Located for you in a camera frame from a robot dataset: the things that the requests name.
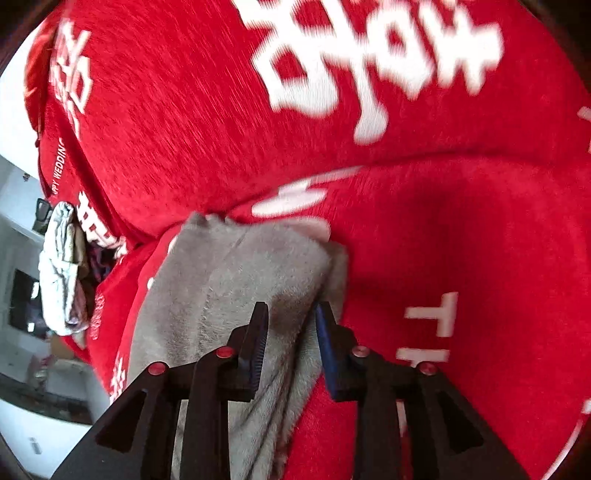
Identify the black screen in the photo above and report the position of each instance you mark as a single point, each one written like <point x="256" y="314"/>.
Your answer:
<point x="24" y="300"/>

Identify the grey knit sweater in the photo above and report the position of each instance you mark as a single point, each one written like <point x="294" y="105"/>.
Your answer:
<point x="231" y="286"/>

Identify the dark patterned cloth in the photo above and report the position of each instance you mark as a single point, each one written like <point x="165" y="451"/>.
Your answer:
<point x="99" y="263"/>

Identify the small dark object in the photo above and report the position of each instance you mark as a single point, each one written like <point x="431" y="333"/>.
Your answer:
<point x="42" y="213"/>

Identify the red printed blanket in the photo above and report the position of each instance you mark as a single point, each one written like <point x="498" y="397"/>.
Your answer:
<point x="415" y="207"/>

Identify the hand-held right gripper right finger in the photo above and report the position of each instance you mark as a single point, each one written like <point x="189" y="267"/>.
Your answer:
<point x="325" y="350"/>

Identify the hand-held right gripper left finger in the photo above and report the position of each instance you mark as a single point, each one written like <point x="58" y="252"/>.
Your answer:
<point x="258" y="344"/>

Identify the pale grey crumpled garment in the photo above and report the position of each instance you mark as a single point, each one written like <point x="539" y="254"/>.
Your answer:
<point x="60" y="272"/>

